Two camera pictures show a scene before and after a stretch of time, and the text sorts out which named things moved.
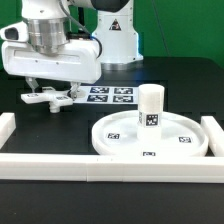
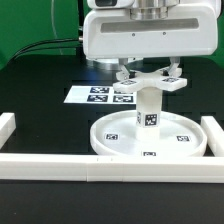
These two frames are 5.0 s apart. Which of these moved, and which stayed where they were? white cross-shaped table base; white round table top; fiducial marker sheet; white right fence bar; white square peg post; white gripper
Moved: white gripper; white cross-shaped table base
Stayed: white round table top; white right fence bar; fiducial marker sheet; white square peg post
